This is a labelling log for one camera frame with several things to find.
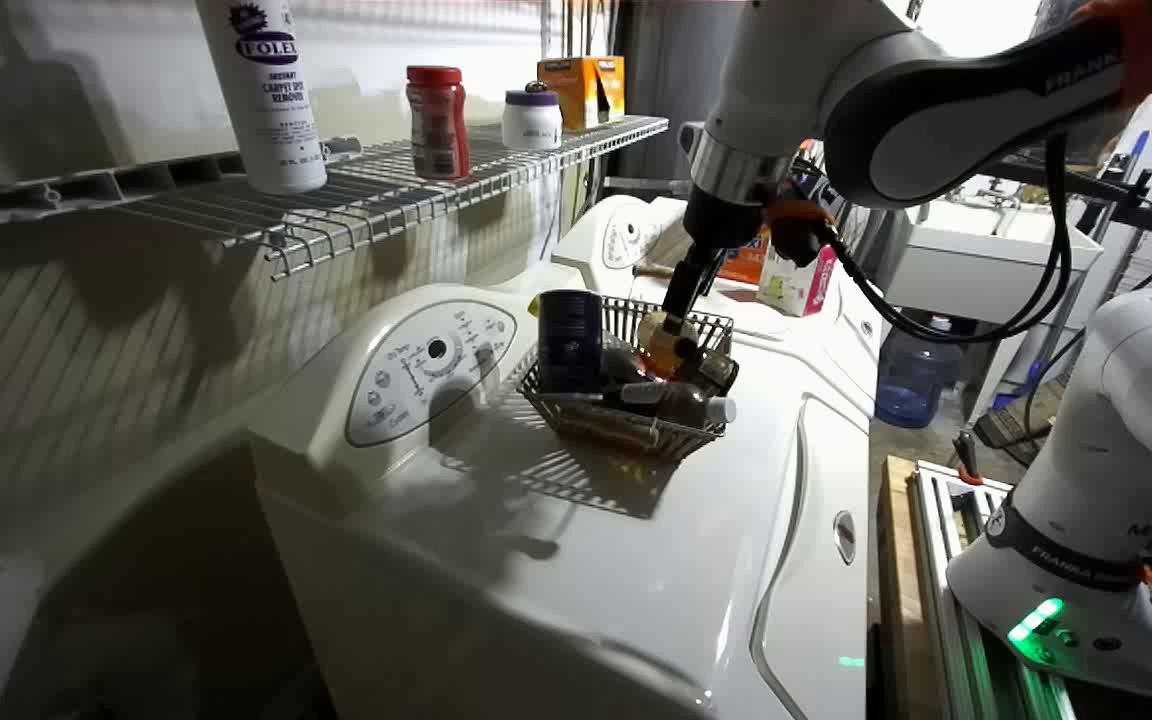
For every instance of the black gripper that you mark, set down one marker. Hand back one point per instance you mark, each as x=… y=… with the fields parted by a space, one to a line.
x=721 y=221

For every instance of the orange container with yellow label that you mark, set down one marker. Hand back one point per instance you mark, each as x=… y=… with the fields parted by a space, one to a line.
x=664 y=349

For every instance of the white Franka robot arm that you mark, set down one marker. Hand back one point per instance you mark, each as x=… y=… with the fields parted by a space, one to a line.
x=789 y=67

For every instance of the wicker basket with items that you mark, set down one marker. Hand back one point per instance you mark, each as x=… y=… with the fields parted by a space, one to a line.
x=629 y=425

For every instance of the red container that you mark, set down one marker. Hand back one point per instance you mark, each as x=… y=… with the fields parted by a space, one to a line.
x=438 y=120

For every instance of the white washing machine under basket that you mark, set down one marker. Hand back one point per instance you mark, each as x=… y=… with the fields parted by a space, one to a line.
x=578 y=562

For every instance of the pink and white carton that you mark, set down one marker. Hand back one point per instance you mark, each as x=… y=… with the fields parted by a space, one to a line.
x=798 y=283

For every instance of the dark bottle with white cap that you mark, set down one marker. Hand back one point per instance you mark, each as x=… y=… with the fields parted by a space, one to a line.
x=656 y=399

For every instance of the dark blue can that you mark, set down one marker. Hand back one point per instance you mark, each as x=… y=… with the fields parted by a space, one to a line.
x=571 y=343

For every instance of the orange cardboard box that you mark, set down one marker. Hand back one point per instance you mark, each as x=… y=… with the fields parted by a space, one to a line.
x=578 y=87

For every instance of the white jar with purple lid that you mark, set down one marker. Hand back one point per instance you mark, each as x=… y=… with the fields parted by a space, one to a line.
x=530 y=116

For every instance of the blue water jug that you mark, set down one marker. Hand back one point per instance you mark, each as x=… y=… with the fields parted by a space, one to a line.
x=916 y=381

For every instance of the white storage box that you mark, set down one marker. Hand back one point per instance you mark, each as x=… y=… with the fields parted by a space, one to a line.
x=991 y=260

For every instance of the white bottle with purple label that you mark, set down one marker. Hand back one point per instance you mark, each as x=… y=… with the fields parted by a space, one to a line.
x=268 y=92

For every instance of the aluminium frame rail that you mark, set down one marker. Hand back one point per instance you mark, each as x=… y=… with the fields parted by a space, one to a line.
x=979 y=584

